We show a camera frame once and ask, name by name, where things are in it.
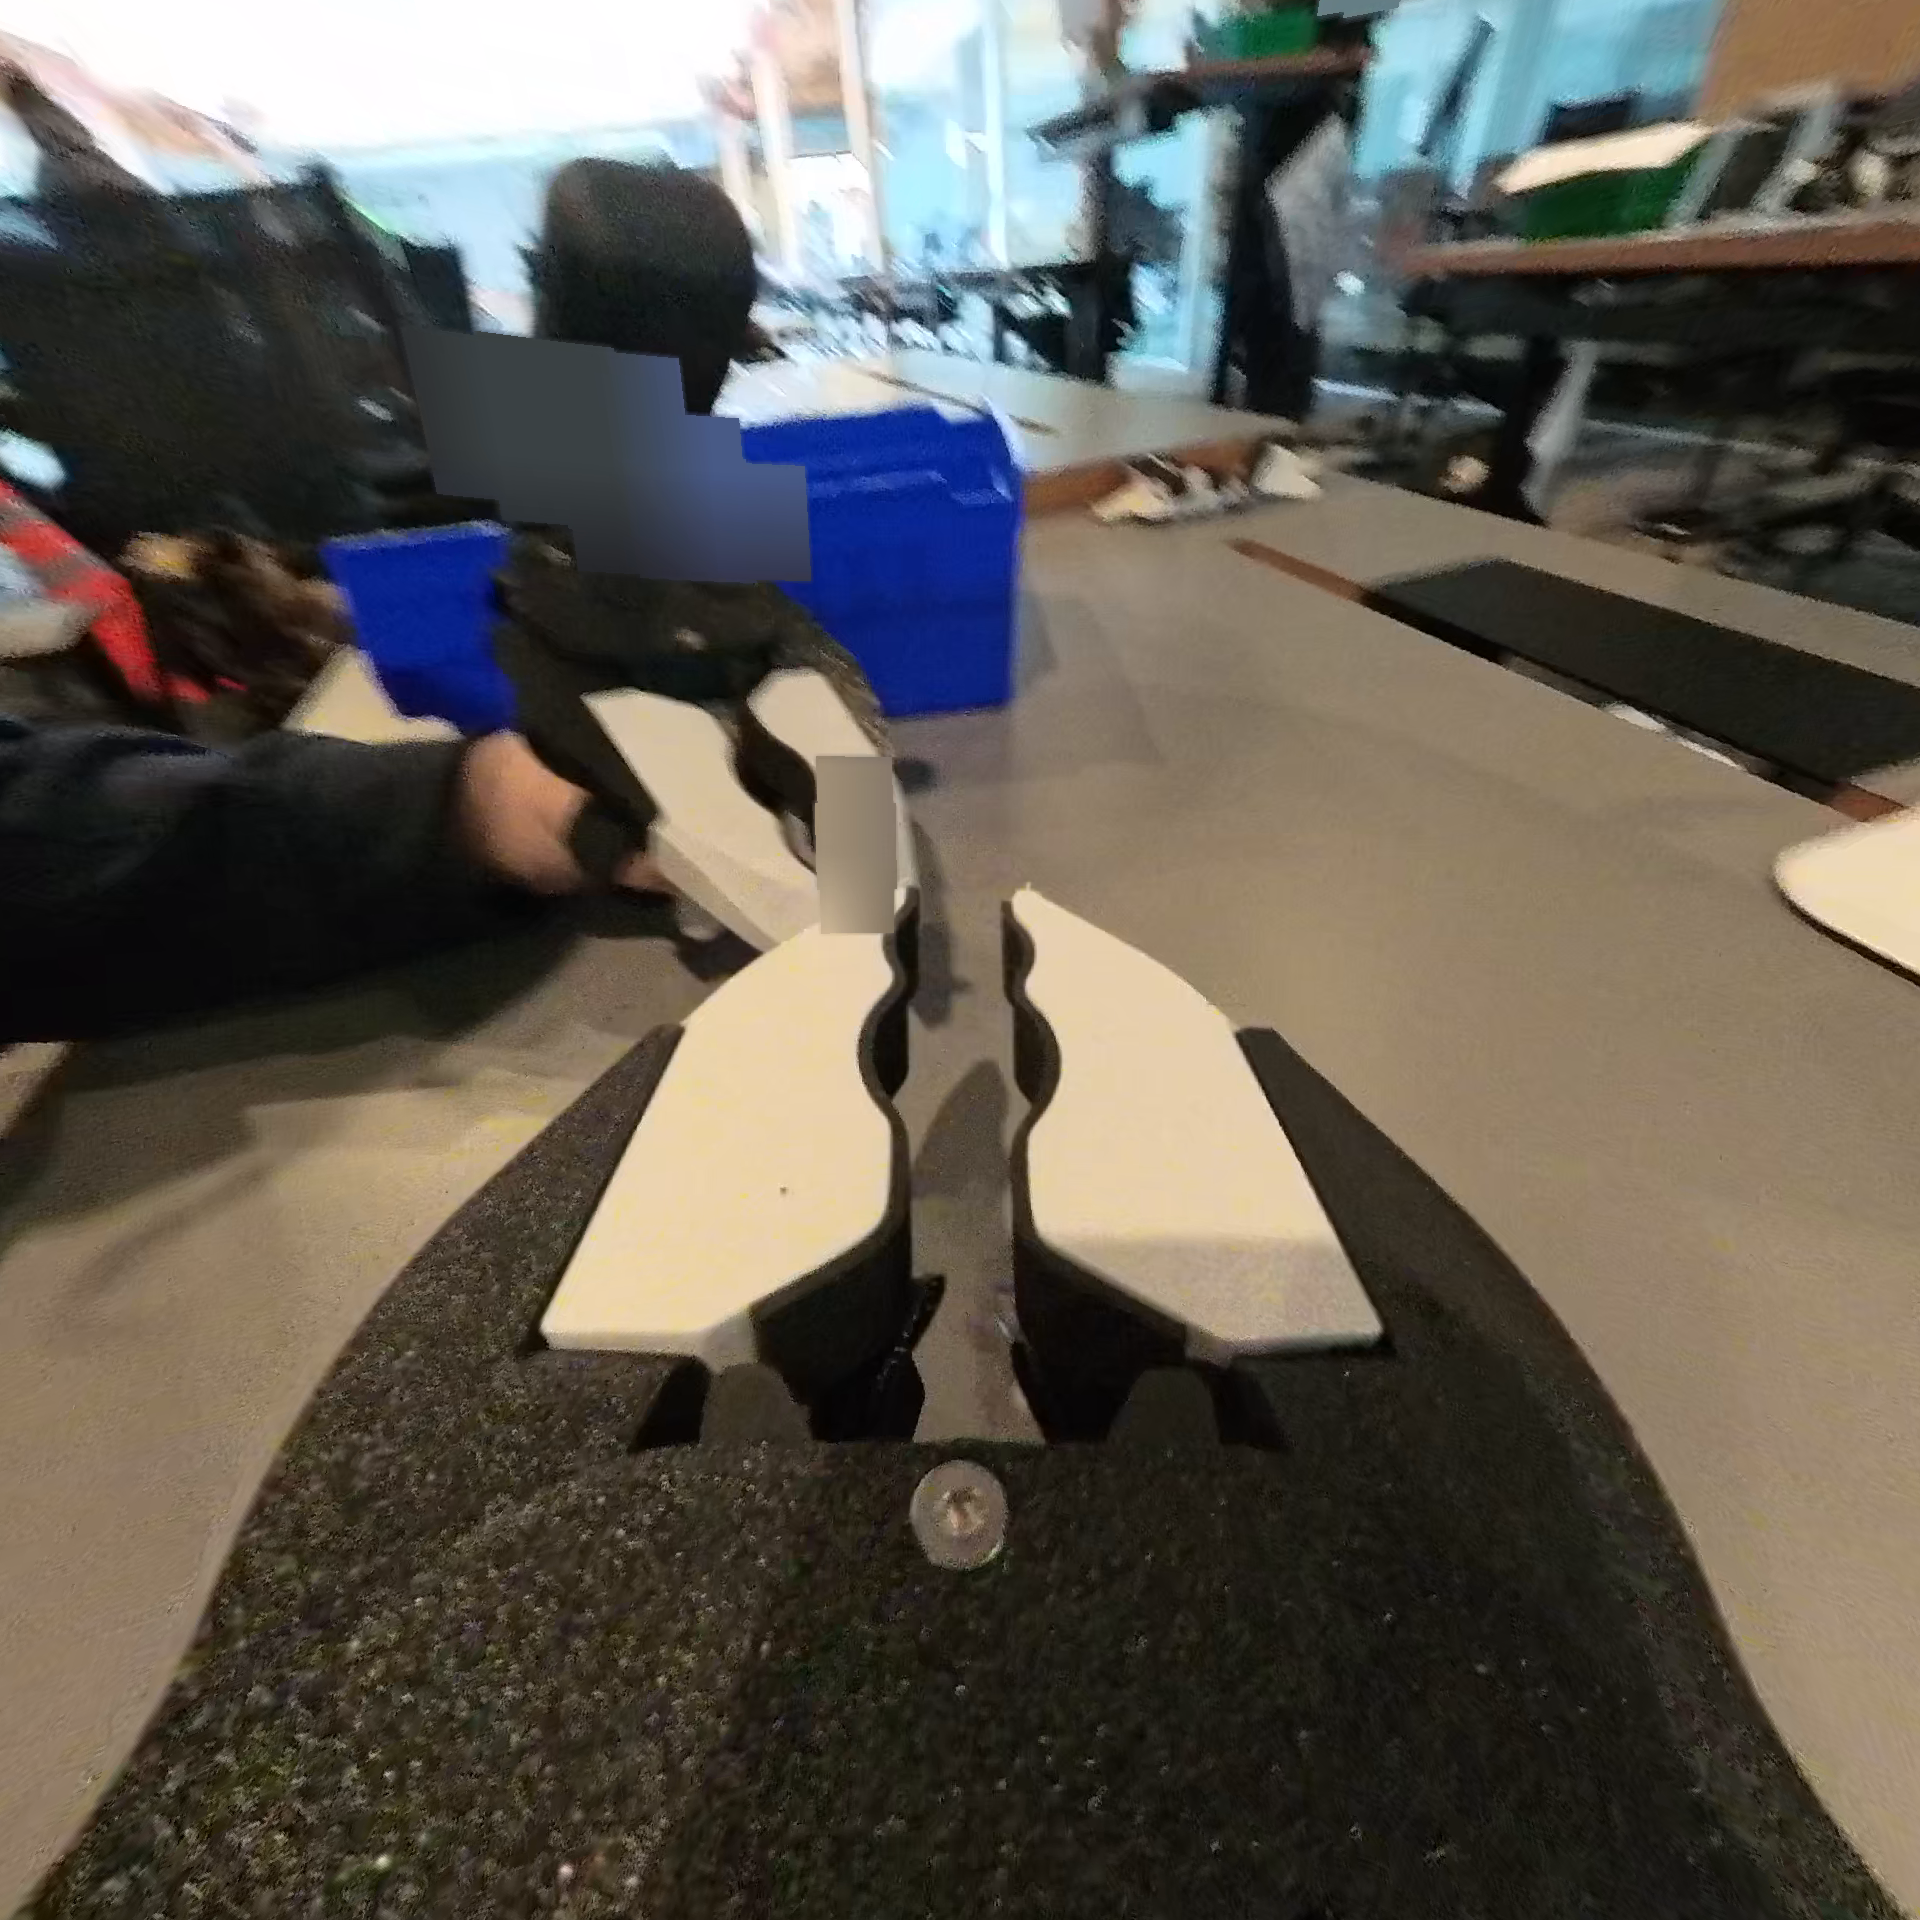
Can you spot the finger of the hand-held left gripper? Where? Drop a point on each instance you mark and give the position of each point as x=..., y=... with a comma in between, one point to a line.
x=809, y=722
x=704, y=811

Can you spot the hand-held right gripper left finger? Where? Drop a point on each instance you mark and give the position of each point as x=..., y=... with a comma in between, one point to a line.
x=763, y=1141

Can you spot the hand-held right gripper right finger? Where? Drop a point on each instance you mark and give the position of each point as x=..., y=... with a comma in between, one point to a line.
x=1155, y=1155

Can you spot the person's left forearm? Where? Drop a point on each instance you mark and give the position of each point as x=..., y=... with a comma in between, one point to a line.
x=225, y=869

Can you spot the person's left hand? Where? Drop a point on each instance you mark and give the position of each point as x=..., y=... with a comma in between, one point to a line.
x=516, y=820

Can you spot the large blue plastic bin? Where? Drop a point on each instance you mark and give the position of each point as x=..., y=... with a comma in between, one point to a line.
x=915, y=556

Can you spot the small blue plastic bin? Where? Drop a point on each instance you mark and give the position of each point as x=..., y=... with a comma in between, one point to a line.
x=420, y=630

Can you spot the brown furry item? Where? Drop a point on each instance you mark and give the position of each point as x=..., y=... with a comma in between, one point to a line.
x=241, y=615

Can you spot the grey background table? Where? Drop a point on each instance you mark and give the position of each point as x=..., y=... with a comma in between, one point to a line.
x=1079, y=405

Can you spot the white items on table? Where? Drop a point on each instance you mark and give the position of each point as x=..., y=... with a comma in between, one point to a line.
x=1200, y=484

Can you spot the brown wooden strip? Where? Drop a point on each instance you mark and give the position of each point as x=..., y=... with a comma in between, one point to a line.
x=1298, y=571

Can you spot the red plaid cloth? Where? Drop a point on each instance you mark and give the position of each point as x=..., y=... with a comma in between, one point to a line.
x=76, y=599

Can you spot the black mat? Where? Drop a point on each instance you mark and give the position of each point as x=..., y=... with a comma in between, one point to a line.
x=1651, y=662

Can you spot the black standing desk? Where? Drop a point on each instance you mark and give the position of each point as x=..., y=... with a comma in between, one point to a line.
x=1276, y=195

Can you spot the white plate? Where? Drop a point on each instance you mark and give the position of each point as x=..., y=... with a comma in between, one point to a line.
x=1868, y=893

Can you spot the green bin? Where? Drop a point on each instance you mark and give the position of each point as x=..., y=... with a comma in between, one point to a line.
x=1612, y=189

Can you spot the wooden desk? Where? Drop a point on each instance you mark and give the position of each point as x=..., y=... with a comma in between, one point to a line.
x=1681, y=247

